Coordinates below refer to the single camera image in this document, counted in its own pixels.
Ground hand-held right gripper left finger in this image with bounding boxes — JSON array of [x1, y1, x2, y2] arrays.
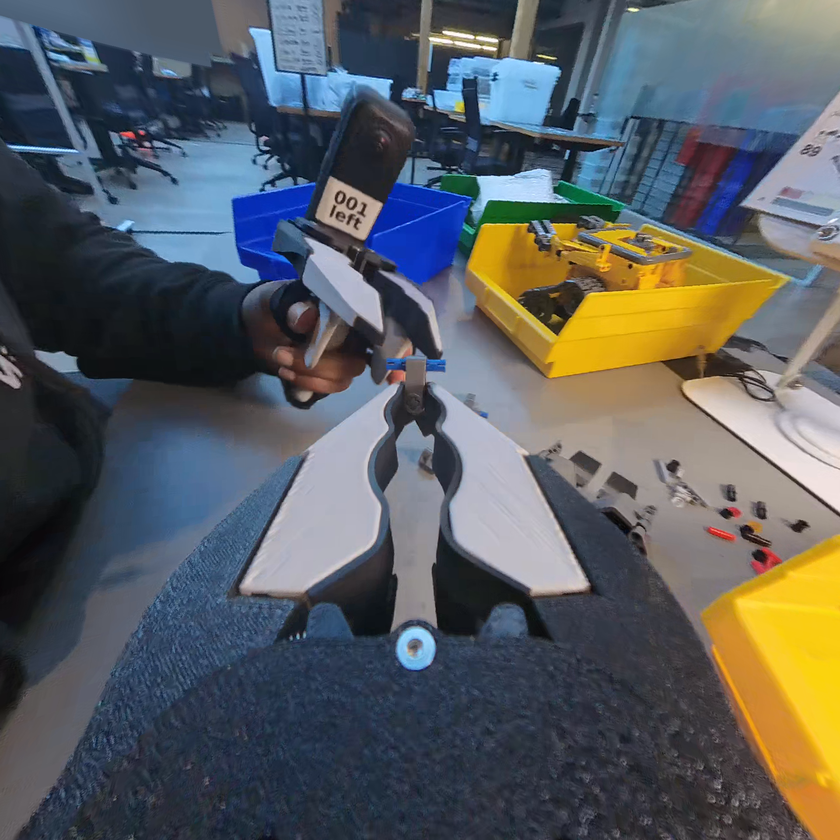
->
[[238, 382, 404, 598]]

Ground yellow storage bin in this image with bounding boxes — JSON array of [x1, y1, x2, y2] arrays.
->
[[465, 222, 791, 379]]

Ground green storage bin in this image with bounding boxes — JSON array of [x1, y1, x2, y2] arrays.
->
[[440, 172, 626, 257]]

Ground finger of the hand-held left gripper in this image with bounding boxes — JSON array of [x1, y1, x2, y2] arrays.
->
[[375, 269, 444, 362], [301, 245, 387, 343]]

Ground grey toy robot head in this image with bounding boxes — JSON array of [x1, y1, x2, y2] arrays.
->
[[538, 443, 658, 555]]

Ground blue storage bin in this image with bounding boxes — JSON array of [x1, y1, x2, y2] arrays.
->
[[231, 182, 472, 284]]

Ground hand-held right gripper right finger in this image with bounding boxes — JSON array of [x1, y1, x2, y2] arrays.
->
[[427, 384, 592, 597]]

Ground sign on black stand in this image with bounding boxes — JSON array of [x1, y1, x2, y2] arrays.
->
[[266, 0, 329, 119]]

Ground person's left forearm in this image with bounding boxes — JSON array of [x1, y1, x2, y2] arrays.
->
[[0, 141, 263, 386]]

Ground white board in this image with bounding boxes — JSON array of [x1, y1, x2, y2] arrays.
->
[[681, 371, 840, 516]]

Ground white storage crate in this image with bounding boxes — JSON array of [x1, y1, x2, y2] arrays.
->
[[489, 58, 562, 126]]

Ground instruction booklet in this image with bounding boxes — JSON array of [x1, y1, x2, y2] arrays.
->
[[740, 92, 840, 227]]

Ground clear plastic bin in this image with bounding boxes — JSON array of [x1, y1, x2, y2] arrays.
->
[[248, 26, 395, 109]]

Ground whiteboard on stand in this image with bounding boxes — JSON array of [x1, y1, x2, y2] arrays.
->
[[0, 16, 135, 234]]

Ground scattered small building pieces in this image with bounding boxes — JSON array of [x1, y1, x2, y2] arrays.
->
[[653, 458, 811, 575]]

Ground bubble wrap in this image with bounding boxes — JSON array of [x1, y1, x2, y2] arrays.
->
[[469, 168, 572, 224]]

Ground yellow toy robot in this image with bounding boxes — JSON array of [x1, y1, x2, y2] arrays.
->
[[517, 215, 694, 332]]

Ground black cable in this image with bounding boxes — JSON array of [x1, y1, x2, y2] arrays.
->
[[718, 335, 788, 403]]

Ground black office chair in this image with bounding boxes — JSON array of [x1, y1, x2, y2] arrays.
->
[[233, 52, 303, 191], [427, 75, 506, 188], [79, 66, 188, 191]]

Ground yellow bin with dividers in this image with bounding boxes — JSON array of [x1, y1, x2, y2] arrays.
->
[[701, 535, 840, 840]]

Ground rack of coloured bins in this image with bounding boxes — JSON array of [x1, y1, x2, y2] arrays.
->
[[613, 117, 802, 237]]

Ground grey desk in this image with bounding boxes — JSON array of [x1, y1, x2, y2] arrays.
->
[[0, 210, 840, 840]]

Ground small grey two-hole connector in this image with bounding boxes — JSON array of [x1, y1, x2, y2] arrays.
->
[[402, 357, 427, 414]]

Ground background wooden table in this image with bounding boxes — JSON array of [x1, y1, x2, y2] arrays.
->
[[420, 105, 626, 185]]

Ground person's left hand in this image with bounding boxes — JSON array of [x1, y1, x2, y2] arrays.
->
[[241, 279, 411, 396]]

